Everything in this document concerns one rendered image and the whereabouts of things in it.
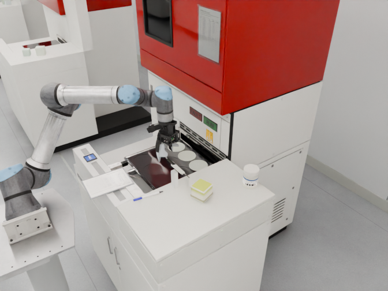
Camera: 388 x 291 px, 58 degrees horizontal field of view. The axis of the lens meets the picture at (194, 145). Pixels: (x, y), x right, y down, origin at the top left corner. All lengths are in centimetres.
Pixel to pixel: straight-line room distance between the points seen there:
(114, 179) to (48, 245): 40
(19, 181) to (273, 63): 129
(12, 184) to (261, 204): 109
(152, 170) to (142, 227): 46
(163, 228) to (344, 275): 157
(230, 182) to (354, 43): 169
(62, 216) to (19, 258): 27
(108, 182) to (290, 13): 114
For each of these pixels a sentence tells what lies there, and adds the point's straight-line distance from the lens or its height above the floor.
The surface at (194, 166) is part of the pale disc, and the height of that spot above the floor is 90.
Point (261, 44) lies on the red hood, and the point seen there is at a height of 153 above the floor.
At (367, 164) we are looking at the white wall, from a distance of 318.
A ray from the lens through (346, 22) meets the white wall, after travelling 299.
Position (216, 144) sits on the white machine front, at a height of 100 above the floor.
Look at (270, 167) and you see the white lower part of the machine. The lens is 214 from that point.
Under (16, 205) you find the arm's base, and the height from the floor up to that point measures 97.
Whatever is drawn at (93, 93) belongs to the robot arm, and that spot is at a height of 140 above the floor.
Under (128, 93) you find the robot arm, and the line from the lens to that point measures 142.
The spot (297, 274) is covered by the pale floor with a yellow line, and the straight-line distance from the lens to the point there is 259.
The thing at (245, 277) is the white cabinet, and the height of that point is 47.
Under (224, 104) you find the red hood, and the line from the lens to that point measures 163.
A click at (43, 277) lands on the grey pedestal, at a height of 55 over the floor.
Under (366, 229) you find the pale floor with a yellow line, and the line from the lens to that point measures 305.
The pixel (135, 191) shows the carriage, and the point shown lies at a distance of 176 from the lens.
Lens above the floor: 202
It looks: 34 degrees down
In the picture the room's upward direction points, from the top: straight up
